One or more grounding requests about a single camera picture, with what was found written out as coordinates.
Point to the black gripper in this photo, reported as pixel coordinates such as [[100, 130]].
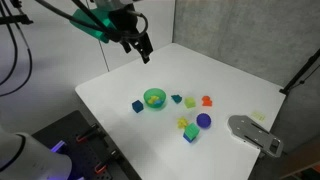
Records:
[[125, 21]]

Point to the dark blue cube block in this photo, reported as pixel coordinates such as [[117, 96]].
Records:
[[137, 106]]

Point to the teal toy block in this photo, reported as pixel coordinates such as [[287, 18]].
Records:
[[176, 98]]

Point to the yellow-green toy block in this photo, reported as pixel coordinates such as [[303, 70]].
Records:
[[190, 102]]

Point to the yellow star block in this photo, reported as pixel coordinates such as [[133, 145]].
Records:
[[182, 122]]

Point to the orange toy block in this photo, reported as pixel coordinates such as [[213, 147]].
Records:
[[206, 101]]

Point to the green cube block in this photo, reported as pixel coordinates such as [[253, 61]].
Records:
[[192, 130]]

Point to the blue flat block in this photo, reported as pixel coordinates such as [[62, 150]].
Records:
[[188, 138]]

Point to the green plastic bowl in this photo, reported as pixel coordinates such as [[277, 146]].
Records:
[[148, 95]]

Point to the yellow toy piece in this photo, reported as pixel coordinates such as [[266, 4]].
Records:
[[153, 99]]

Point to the small blue toy piece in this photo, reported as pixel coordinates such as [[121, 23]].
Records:
[[159, 101]]

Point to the black red clamp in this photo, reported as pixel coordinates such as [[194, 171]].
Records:
[[105, 162], [87, 133]]

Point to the purple ball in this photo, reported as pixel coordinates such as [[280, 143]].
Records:
[[203, 120]]

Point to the black perforated base board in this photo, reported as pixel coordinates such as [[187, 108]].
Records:
[[76, 126]]

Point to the yellow-green sticker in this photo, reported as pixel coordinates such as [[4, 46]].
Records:
[[258, 115]]

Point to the grey metal mounting plate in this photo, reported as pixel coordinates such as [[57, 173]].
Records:
[[250, 131]]

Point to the black stand pole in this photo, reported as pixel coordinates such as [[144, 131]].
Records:
[[300, 74]]

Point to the wooden toy shelf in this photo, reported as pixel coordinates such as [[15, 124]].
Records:
[[300, 163]]

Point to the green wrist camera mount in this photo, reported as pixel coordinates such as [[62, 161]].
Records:
[[91, 23]]

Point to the black camera bracket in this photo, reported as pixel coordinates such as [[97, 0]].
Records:
[[15, 19]]

